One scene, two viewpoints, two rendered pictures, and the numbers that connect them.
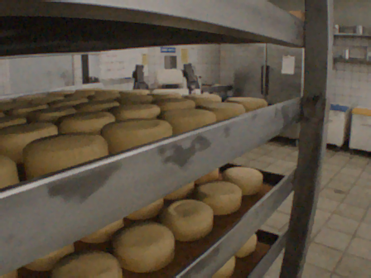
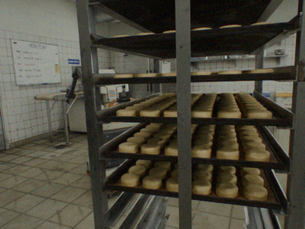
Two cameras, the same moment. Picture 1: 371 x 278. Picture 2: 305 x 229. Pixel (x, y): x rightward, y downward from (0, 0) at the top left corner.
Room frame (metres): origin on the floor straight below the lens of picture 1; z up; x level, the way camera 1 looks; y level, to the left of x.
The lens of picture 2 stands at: (-0.46, 0.64, 1.24)
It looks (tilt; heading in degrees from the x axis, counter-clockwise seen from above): 9 degrees down; 339
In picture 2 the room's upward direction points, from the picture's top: 2 degrees counter-clockwise
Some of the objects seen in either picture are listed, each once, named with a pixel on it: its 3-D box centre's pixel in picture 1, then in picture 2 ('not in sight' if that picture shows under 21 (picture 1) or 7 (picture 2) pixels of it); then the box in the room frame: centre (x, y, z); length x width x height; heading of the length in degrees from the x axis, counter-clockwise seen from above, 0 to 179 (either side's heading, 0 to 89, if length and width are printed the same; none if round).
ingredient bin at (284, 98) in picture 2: not in sight; (288, 109); (3.27, -3.99, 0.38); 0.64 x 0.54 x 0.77; 133
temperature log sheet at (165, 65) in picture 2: (287, 64); (166, 67); (4.71, -1.72, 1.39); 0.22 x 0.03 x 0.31; 46
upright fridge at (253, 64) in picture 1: (276, 83); (156, 83); (5.31, -1.72, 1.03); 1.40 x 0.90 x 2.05; 46
